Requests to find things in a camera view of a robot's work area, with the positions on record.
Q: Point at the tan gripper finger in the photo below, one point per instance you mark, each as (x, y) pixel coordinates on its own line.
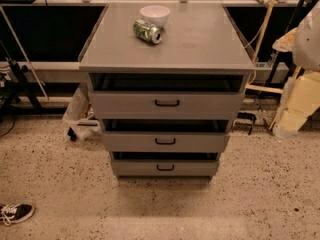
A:
(300, 99)

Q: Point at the grey drawer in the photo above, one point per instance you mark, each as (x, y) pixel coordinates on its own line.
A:
(165, 96)
(162, 164)
(165, 135)

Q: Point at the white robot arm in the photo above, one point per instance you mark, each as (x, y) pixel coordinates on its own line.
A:
(306, 42)

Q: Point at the grey drawer cabinet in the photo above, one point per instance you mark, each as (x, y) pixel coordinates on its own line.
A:
(198, 38)

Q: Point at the grey top drawer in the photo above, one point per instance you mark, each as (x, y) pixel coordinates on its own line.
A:
(165, 96)

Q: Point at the grey bottom drawer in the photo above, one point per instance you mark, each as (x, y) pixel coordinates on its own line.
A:
(162, 164)

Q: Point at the black floor clamp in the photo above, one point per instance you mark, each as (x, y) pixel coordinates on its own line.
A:
(250, 117)

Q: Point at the white bowl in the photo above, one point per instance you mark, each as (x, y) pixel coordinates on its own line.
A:
(156, 14)

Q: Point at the green crushed soda can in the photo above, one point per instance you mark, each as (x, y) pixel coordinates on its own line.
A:
(147, 31)

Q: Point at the clear plastic bag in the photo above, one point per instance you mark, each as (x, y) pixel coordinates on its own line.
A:
(80, 118)

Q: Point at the black tripod stand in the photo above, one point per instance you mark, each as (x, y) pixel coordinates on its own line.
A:
(18, 73)

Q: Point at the white thin rod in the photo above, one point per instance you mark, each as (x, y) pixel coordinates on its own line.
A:
(40, 82)

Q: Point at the black white sneaker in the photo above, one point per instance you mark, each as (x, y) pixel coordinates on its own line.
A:
(15, 213)

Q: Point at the wooden easel frame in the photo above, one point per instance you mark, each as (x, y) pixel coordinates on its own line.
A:
(261, 37)

